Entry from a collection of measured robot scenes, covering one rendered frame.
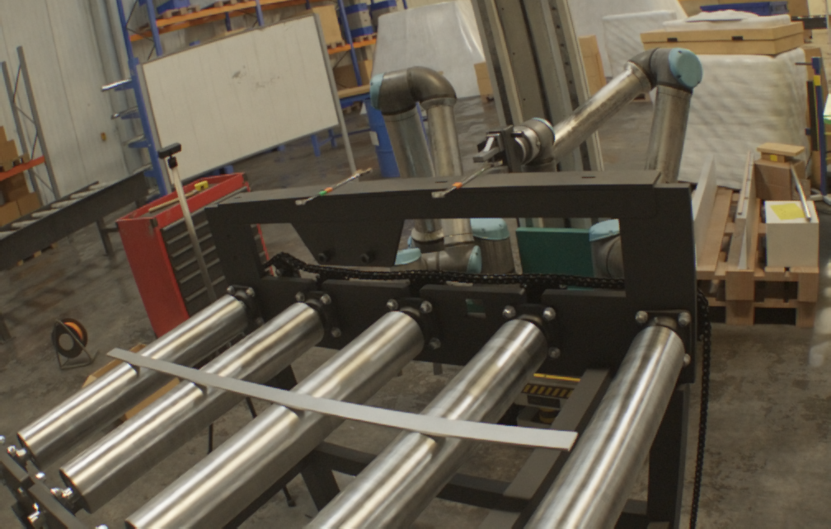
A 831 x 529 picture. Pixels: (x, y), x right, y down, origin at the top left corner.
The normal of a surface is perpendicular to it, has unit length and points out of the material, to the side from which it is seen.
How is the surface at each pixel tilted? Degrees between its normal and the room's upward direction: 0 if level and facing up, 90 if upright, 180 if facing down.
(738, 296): 90
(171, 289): 90
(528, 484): 0
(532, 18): 90
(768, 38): 90
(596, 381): 0
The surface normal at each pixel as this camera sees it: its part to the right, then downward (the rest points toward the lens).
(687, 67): 0.24, 0.16
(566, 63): -0.58, 0.40
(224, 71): 0.52, 0.18
